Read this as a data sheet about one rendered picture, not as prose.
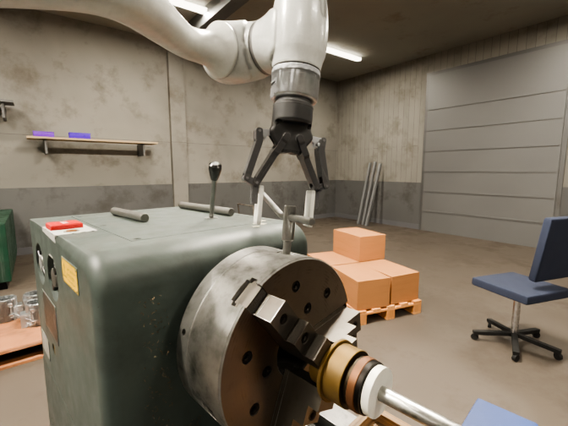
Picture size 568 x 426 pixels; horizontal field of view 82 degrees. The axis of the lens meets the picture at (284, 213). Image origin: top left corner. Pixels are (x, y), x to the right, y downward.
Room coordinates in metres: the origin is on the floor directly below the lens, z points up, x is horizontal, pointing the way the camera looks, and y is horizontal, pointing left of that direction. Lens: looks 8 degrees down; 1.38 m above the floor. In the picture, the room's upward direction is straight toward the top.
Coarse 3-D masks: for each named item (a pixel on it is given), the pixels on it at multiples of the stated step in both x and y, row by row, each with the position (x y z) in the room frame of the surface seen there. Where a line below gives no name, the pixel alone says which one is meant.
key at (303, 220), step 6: (264, 192) 0.76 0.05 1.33; (264, 198) 0.73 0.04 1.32; (270, 204) 0.67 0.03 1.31; (276, 210) 0.63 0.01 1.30; (282, 216) 0.59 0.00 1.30; (288, 216) 0.56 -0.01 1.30; (294, 216) 0.53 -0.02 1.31; (300, 216) 0.51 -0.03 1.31; (306, 216) 0.50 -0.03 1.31; (300, 222) 0.51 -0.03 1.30; (306, 222) 0.48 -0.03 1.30; (312, 222) 0.48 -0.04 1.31
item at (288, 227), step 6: (288, 210) 0.56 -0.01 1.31; (294, 210) 0.56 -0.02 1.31; (288, 222) 0.56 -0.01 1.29; (294, 222) 0.56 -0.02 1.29; (282, 228) 0.56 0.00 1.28; (288, 228) 0.56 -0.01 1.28; (294, 228) 0.56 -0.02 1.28; (282, 234) 0.56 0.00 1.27; (288, 234) 0.56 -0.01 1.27; (282, 240) 0.56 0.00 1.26; (288, 240) 0.56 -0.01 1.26; (288, 246) 0.56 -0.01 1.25; (282, 252) 0.56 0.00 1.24; (288, 252) 0.56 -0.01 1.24
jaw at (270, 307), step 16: (256, 288) 0.47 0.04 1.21; (256, 304) 0.46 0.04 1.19; (272, 304) 0.45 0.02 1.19; (288, 304) 0.45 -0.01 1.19; (272, 320) 0.42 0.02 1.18; (288, 320) 0.45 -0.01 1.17; (304, 320) 0.45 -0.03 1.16; (272, 336) 0.47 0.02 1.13; (288, 336) 0.44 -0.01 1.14; (304, 336) 0.45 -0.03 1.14; (320, 336) 0.45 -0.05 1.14; (304, 352) 0.44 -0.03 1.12; (320, 352) 0.44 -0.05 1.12
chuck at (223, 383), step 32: (256, 256) 0.55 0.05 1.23; (288, 256) 0.54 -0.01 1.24; (224, 288) 0.49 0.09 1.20; (288, 288) 0.50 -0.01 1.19; (320, 288) 0.56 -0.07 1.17; (224, 320) 0.44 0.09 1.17; (256, 320) 0.46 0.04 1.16; (320, 320) 0.56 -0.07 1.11; (192, 352) 0.46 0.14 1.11; (224, 352) 0.42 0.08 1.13; (256, 352) 0.45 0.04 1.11; (288, 352) 0.57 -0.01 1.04; (192, 384) 0.46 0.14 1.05; (224, 384) 0.41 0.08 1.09; (256, 384) 0.45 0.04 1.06; (224, 416) 0.41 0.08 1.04; (256, 416) 0.45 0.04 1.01
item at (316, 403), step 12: (288, 372) 0.49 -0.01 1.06; (300, 372) 0.50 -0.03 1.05; (288, 384) 0.48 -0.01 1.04; (300, 384) 0.47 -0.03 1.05; (312, 384) 0.46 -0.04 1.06; (288, 396) 0.47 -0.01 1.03; (300, 396) 0.46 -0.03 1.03; (312, 396) 0.45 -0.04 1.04; (276, 408) 0.48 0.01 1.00; (288, 408) 0.46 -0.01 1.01; (300, 408) 0.45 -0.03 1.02; (312, 408) 0.45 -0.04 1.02; (324, 408) 0.44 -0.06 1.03; (276, 420) 0.47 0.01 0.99; (288, 420) 0.46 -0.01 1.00; (300, 420) 0.45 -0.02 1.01; (312, 420) 0.46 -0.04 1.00
